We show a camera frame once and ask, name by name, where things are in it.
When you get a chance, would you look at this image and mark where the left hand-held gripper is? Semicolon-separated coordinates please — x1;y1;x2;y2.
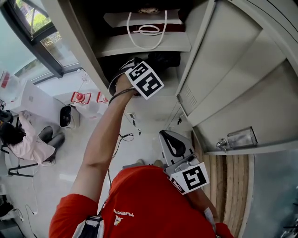
119;58;165;100

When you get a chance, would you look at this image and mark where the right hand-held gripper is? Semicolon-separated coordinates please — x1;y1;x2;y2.
159;130;210;195

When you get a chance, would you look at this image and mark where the grey metal locker cabinet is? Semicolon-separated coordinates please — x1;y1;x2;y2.
41;0;298;156

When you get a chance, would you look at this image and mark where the person's left forearm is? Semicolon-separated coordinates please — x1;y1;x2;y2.
69;75;138;203

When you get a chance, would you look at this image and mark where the person's right forearm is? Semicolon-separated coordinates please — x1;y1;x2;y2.
186;190;220;223

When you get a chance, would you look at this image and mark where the red-capped water jug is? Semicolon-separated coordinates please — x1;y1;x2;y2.
70;91;101;119
96;91;110;104

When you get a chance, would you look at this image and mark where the white paper bag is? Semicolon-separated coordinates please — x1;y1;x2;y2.
103;7;187;51

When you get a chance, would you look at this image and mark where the person's red shirt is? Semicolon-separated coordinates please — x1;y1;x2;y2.
48;165;234;238

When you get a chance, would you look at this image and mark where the wooden slat bench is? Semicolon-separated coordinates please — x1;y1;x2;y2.
191;132;256;238

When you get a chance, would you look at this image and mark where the white small appliance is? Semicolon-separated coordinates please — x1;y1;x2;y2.
59;104;81;130

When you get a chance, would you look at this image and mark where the white water dispenser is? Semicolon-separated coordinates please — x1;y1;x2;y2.
0;78;70;123

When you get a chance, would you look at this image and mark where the large clear dispenser water bottle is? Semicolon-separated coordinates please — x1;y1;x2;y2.
0;69;22;103

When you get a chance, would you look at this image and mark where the black metal stand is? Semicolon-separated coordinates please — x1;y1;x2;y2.
0;139;39;179

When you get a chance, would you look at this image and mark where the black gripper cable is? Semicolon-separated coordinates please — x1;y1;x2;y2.
108;87;138;106

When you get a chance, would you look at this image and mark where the black floor cable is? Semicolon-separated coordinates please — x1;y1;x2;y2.
118;132;135;143

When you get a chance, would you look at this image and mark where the white arm strap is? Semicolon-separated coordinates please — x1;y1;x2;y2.
203;207;217;233

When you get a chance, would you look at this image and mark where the black window frame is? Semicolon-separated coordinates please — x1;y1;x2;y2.
0;0;82;79

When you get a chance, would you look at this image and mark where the black and white shoulder strap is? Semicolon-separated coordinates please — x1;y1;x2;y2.
71;215;106;238

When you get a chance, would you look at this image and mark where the white charger cable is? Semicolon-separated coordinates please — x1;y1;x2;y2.
14;172;40;235

